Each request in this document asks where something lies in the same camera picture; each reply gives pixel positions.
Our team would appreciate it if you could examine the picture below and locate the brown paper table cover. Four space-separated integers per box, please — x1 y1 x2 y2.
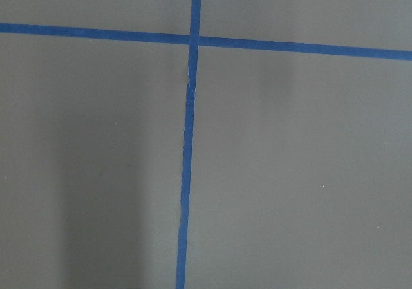
1 0 411 288

